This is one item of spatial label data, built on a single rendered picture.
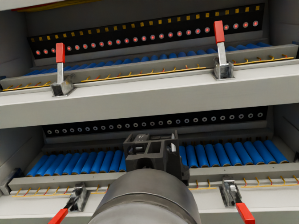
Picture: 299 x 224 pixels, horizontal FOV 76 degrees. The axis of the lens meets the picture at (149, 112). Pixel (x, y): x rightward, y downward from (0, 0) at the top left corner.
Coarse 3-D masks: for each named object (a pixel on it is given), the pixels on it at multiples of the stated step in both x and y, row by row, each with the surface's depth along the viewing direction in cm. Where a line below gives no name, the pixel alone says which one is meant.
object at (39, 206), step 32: (160, 128) 46; (192, 128) 45; (224, 128) 45; (288, 128) 40; (32, 160) 48; (288, 160) 37; (0, 192) 39; (192, 192) 34; (256, 192) 32; (288, 192) 31
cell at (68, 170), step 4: (76, 156) 44; (80, 156) 45; (72, 160) 43; (76, 160) 44; (68, 164) 42; (72, 164) 42; (68, 168) 41; (72, 168) 42; (64, 172) 40; (68, 172) 40
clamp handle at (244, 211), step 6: (234, 186) 30; (234, 192) 30; (234, 198) 29; (240, 204) 27; (240, 210) 26; (246, 210) 26; (246, 216) 24; (252, 216) 24; (246, 222) 24; (252, 222) 24
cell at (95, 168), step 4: (100, 152) 44; (104, 152) 45; (100, 156) 43; (104, 156) 44; (96, 160) 42; (100, 160) 42; (96, 164) 41; (100, 164) 42; (92, 168) 40; (96, 168) 40; (100, 168) 41; (96, 172) 40
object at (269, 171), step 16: (48, 176) 39; (64, 176) 38; (80, 176) 38; (96, 176) 37; (112, 176) 37; (192, 176) 34; (208, 176) 34; (240, 176) 34; (256, 176) 33; (272, 176) 33; (288, 176) 33; (96, 192) 35
